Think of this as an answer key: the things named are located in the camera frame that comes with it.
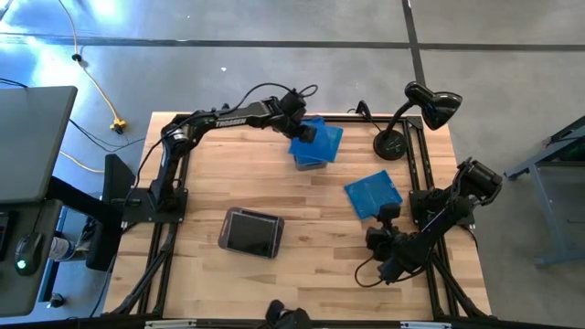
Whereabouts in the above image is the blue jewel case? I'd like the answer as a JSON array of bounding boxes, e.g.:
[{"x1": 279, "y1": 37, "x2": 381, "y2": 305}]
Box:
[
  {"x1": 287, "y1": 116, "x2": 328, "y2": 166},
  {"x1": 301, "y1": 120, "x2": 345, "y2": 165},
  {"x1": 343, "y1": 169, "x2": 404, "y2": 221}
]

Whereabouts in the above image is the grey translucent plastic bin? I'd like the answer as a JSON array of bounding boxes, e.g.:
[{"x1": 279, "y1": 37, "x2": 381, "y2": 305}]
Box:
[
  {"x1": 217, "y1": 206, "x2": 286, "y2": 260},
  {"x1": 292, "y1": 154, "x2": 330, "y2": 172}
]

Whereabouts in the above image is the clear jewel case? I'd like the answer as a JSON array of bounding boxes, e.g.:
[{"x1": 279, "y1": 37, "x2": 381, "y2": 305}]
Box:
[{"x1": 226, "y1": 211, "x2": 279, "y2": 256}]

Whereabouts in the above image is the black desk lamp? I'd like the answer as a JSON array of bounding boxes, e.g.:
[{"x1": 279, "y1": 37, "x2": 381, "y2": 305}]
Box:
[{"x1": 372, "y1": 80, "x2": 463, "y2": 162}]

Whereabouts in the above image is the blue-grey metal cart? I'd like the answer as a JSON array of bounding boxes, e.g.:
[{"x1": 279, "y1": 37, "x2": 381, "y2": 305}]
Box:
[{"x1": 504, "y1": 116, "x2": 585, "y2": 270}]

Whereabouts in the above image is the black slanted stand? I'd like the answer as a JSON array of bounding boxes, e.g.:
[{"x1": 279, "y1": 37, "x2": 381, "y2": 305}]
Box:
[{"x1": 85, "y1": 153, "x2": 139, "y2": 272}]

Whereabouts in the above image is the white plastic bottle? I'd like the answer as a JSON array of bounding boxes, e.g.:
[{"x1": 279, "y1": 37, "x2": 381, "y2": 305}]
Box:
[{"x1": 48, "y1": 236, "x2": 78, "y2": 263}]

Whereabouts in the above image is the grey desk top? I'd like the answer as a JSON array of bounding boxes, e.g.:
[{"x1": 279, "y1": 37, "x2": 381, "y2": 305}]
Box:
[
  {"x1": 0, "y1": 198, "x2": 63, "y2": 317},
  {"x1": 0, "y1": 85, "x2": 79, "y2": 206}
]

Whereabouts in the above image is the black computer mouse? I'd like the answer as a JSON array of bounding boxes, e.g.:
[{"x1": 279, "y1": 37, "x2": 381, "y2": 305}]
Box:
[{"x1": 14, "y1": 231, "x2": 47, "y2": 278}]

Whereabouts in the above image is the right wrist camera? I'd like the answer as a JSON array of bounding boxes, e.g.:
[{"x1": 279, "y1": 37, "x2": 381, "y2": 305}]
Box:
[{"x1": 364, "y1": 225, "x2": 390, "y2": 262}]

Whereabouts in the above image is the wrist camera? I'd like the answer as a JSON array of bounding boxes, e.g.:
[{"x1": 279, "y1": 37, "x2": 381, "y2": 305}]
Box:
[
  {"x1": 364, "y1": 225, "x2": 390, "y2": 262},
  {"x1": 278, "y1": 89, "x2": 308, "y2": 117}
]

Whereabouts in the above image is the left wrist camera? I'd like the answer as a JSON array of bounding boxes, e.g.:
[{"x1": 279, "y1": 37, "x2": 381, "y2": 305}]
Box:
[{"x1": 278, "y1": 89, "x2": 308, "y2": 117}]

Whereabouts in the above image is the black lamp power cable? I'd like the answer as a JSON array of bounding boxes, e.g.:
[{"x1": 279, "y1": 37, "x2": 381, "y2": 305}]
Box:
[{"x1": 346, "y1": 99, "x2": 380, "y2": 133}]

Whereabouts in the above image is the black aluminium table frame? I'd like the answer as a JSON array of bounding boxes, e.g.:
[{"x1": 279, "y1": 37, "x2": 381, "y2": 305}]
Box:
[{"x1": 102, "y1": 111, "x2": 493, "y2": 326}]

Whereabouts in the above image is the black table-level camera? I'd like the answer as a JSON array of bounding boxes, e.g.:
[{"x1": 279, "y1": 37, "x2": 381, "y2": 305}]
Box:
[{"x1": 263, "y1": 298, "x2": 314, "y2": 329}]

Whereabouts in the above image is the yellow cable with plug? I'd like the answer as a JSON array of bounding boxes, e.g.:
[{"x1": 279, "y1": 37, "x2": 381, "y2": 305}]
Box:
[{"x1": 57, "y1": 0, "x2": 129, "y2": 134}]

